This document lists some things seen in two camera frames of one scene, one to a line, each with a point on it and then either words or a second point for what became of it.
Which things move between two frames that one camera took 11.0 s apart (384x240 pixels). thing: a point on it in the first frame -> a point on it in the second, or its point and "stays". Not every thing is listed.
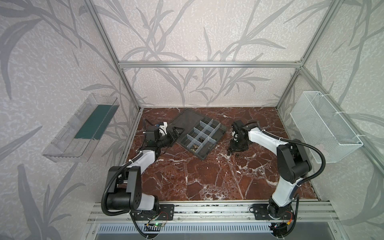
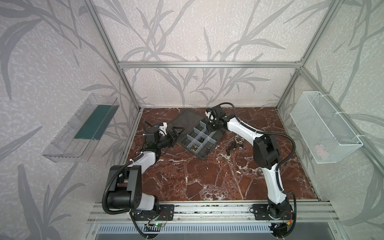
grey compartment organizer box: [201, 134] stays
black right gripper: [237, 143] -> [211, 120]
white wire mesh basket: [320, 125] stays
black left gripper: [171, 135] stays
